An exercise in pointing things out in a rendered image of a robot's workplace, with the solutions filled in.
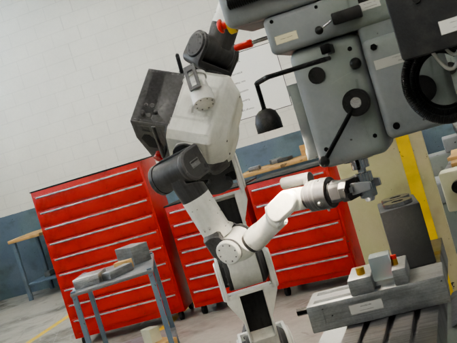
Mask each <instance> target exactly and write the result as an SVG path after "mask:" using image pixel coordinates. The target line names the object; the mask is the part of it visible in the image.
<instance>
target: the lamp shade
mask: <svg viewBox="0 0 457 343"><path fill-rule="evenodd" d="M255 126H256V130H257V133H258V134H261V133H265V132H268V131H272V130H275V129H279V128H281V127H283V124H282V120H281V118H280V116H279V114H278V113H277V112H276V110H274V109H271V108H265V109H262V110H261V111H259V112H258V113H257V115H256V116H255Z"/></svg>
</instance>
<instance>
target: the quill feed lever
mask: <svg viewBox="0 0 457 343"><path fill-rule="evenodd" d="M342 105H343V109H344V110H345V111H346V112H347V113H348V114H347V115H346V117H345V119H344V121H343V123H342V124H341V126H340V128H339V130H338V132H337V134H336V136H335V138H334V140H333V141H332V143H331V145H330V147H329V149H328V150H327V152H326V154H325V156H322V157H320V158H319V160H318V163H319V165H320V166H321V167H328V166H329V164H330V159H329V157H330V155H331V153H332V151H333V149H334V147H335V146H336V144H337V142H338V140H339V138H340V137H341V134H342V133H343V131H344V129H345V127H346V125H347V123H348V122H349V120H350V118H351V116H361V115H363V114H365V113H366V112H367V111H368V110H369V108H370V105H371V99H370V96H369V94H368V93H367V92H366V91H364V90H362V89H360V88H354V89H352V90H349V91H348V92H347V93H346V94H345V95H344V96H343V100H342Z"/></svg>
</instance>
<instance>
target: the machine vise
mask: <svg viewBox="0 0 457 343"><path fill-rule="evenodd" d="M397 261H398V263H399V264H397V265H393V266H392V275H393V278H388V279H385V280H380V281H377V282H376V285H375V290H374V291H372V292H369V293H364V294H361V295H355V296H351V293H350V289H349V286H348V285H345V286H342V287H337V288H334V289H328V290H325V291H320V292H317V293H313V295H312V296H311V299H310V301H309V303H308V305H307V308H306V310H307V313H308V317H309V320H310V323H311V327H312V330H313V333H320V332H323V331H328V330H332V329H337V328H340V327H346V326H349V325H355V324H358V323H363V322H367V321H372V320H375V319H380V318H384V317H387V316H392V315H396V314H401V313H405V312H410V311H414V310H419V309H422V308H427V307H431V306H436V305H439V304H445V303H448V302H451V295H450V287H449V284H448V281H447V277H446V274H445V270H444V267H443V263H442V262H439V263H434V264H431V265H425V266H422V267H417V268H414V269H410V268H409V264H408V261H407V257H406V255H403V256H399V257H397Z"/></svg>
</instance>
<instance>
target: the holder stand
mask: <svg viewBox="0 0 457 343"><path fill-rule="evenodd" d="M377 207H378V210H379V214H380V216H381V219H382V223H383V226H384V231H385V233H386V237H387V240H388V244H389V247H390V251H391V254H392V255H393V254H395V255H396V257H399V256H403V255H406V257H407V261H408V264H409V268H410V269H413V268H415V267H420V266H423V265H428V264H431V263H435V262H436V258H435V254H434V251H433V247H432V244H431V241H430V237H429V234H428V230H427V227H426V223H425V220H424V216H423V213H422V209H421V206H420V203H419V201H418V200H417V199H416V198H415V196H414V195H413V194H412V195H410V194H409V193H403V194H399V195H394V196H391V197H388V198H385V199H383V200H381V203H379V204H378V205H377Z"/></svg>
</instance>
